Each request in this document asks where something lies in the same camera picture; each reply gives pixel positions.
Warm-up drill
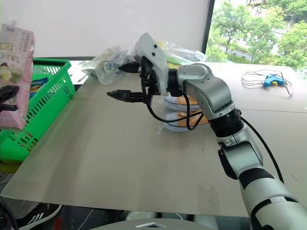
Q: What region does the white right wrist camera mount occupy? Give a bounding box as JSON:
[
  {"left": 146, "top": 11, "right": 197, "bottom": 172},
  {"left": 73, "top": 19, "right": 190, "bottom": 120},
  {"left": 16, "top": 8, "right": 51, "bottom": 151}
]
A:
[{"left": 133, "top": 32, "right": 170, "bottom": 96}]

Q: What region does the green plastic basket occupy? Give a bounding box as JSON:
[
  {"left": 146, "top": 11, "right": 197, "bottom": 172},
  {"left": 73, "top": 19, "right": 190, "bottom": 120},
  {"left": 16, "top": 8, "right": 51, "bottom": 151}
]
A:
[{"left": 0, "top": 57, "right": 76, "bottom": 164}]

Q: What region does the blue glue gun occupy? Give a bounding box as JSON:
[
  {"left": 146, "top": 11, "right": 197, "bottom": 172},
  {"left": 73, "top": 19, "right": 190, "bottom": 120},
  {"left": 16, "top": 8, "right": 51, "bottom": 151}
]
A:
[{"left": 263, "top": 73, "right": 287, "bottom": 88}]

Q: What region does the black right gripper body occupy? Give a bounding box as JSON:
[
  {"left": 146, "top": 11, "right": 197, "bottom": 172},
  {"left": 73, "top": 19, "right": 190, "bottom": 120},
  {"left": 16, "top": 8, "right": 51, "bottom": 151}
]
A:
[{"left": 139, "top": 56, "right": 161, "bottom": 96}]

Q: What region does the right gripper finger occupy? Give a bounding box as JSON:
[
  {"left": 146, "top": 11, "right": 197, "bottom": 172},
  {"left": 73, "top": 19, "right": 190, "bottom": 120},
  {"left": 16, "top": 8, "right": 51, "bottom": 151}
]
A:
[
  {"left": 106, "top": 89, "right": 145, "bottom": 104},
  {"left": 118, "top": 62, "right": 141, "bottom": 74}
]

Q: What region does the black white-striped sneaker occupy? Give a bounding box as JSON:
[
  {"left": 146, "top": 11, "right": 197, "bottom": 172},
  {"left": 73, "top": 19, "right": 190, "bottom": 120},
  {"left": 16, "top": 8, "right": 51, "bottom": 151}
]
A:
[{"left": 16, "top": 203, "right": 63, "bottom": 230}]

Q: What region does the clear bag with dark item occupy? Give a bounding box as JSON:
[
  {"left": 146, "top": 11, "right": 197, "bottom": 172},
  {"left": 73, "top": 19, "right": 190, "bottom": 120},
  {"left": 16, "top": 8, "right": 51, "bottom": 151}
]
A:
[{"left": 82, "top": 45, "right": 139, "bottom": 85}]

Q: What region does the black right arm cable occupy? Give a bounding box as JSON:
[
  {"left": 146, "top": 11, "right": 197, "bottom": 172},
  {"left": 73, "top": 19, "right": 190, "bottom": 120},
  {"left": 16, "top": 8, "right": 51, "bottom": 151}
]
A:
[{"left": 141, "top": 79, "right": 285, "bottom": 185}]

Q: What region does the black window frame post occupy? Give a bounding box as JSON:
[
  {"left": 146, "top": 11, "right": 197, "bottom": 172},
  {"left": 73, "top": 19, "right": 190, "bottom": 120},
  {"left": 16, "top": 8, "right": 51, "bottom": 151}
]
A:
[{"left": 201, "top": 0, "right": 216, "bottom": 56}]

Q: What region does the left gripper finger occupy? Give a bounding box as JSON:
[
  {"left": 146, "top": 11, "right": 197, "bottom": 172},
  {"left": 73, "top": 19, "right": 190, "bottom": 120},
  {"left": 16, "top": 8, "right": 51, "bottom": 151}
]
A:
[
  {"left": 0, "top": 85, "right": 20, "bottom": 100},
  {"left": 0, "top": 103, "right": 19, "bottom": 112}
]

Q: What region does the blue snack package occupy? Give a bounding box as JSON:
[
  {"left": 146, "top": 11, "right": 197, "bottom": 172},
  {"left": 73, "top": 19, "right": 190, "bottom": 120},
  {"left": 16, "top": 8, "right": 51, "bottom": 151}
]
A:
[{"left": 29, "top": 77, "right": 50, "bottom": 99}]

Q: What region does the blue device with white cable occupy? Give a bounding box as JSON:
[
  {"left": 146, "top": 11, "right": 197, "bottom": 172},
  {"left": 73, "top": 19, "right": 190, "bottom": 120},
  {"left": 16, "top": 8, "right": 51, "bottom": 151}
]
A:
[{"left": 241, "top": 69, "right": 295, "bottom": 97}]

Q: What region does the clear bag with green item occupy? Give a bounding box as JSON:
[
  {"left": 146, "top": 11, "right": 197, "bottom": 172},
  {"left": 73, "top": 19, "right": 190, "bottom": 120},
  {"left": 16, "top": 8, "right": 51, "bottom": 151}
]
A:
[{"left": 155, "top": 40, "right": 207, "bottom": 66}]

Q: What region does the pink printed package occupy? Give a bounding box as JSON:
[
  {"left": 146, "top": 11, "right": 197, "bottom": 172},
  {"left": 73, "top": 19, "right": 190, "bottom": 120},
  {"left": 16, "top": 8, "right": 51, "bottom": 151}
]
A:
[{"left": 0, "top": 22, "right": 35, "bottom": 130}]

